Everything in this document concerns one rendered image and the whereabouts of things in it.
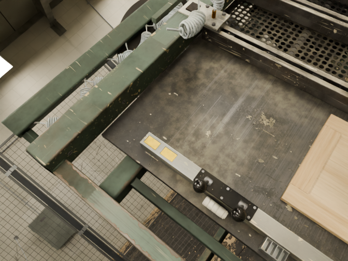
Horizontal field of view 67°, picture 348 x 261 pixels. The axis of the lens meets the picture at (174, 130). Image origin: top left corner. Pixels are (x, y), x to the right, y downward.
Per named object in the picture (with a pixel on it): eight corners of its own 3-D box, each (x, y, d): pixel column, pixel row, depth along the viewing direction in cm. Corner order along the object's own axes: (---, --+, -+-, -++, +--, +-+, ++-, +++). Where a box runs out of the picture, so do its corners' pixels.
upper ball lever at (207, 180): (211, 189, 81) (200, 197, 68) (200, 182, 82) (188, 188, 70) (217, 179, 80) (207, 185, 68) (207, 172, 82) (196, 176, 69)
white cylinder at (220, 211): (201, 204, 82) (222, 220, 79) (202, 202, 79) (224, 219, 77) (206, 197, 83) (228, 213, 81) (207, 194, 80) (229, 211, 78)
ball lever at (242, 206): (244, 214, 77) (240, 227, 65) (233, 205, 78) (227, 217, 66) (251, 203, 77) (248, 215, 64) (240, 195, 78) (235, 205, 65)
